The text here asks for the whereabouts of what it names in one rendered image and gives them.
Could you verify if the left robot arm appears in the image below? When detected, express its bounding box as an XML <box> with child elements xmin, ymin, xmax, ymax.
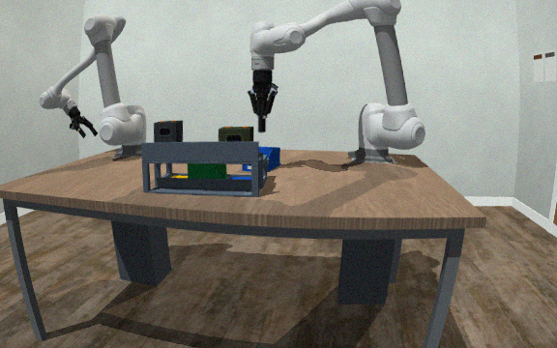
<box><xmin>250</xmin><ymin>0</ymin><xmax>425</xmax><ymax>162</ymax></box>

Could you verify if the green bin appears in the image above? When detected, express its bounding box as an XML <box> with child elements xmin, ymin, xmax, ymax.
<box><xmin>188</xmin><ymin>163</ymin><xmax>226</xmax><ymax>179</ymax></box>

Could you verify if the blue bin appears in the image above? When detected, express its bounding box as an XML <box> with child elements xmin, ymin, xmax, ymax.
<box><xmin>243</xmin><ymin>147</ymin><xmax>280</xmax><ymax>172</ymax></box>

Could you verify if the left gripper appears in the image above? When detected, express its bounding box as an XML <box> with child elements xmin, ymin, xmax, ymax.
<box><xmin>248</xmin><ymin>71</ymin><xmax>278</xmax><ymax>132</ymax></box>

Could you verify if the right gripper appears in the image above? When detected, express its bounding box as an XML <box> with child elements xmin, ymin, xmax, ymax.
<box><xmin>69</xmin><ymin>107</ymin><xmax>98</xmax><ymax>138</ymax></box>

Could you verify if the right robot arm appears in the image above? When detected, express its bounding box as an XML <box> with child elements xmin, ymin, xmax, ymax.
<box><xmin>39</xmin><ymin>14</ymin><xmax>147</xmax><ymax>156</ymax></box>

